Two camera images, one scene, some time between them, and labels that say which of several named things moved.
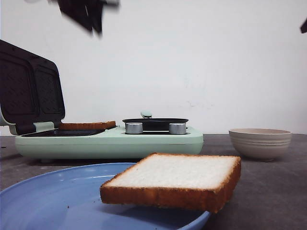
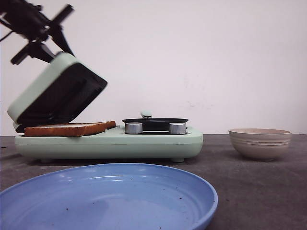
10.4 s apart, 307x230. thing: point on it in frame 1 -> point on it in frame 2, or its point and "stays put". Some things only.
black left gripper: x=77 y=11 -> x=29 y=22
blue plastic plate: x=69 y=199 stays put
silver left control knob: x=134 y=128 stays put
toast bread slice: x=200 y=182 -> x=64 y=130
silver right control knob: x=177 y=128 stays put
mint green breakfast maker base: x=114 y=143 stays put
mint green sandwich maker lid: x=30 y=89 -> x=59 y=94
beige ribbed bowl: x=260 y=143 stays put
